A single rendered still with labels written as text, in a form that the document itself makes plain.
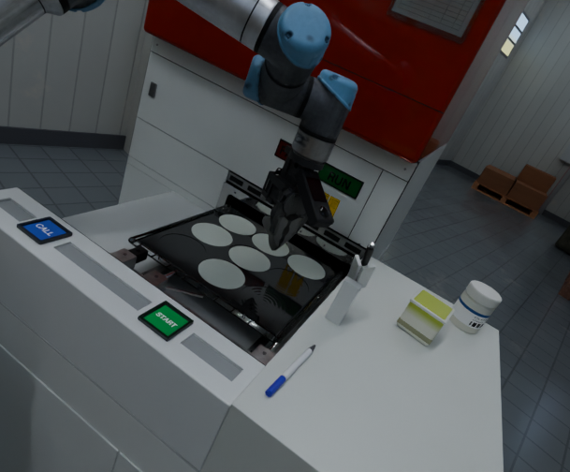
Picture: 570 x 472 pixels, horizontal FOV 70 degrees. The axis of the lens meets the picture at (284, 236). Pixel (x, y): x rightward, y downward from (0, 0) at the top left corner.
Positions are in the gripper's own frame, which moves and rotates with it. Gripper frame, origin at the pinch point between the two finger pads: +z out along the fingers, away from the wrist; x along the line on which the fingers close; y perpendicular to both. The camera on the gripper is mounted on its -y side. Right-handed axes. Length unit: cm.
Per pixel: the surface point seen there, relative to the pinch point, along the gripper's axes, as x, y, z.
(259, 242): -6.9, 13.3, 8.0
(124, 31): -45, 278, 7
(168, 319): 29.1, -15.0, 1.6
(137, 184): 6, 65, 21
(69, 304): 39.6, -5.4, 5.9
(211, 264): 10.7, 5.2, 8.1
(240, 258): 2.5, 7.0, 8.0
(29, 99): 10, 266, 66
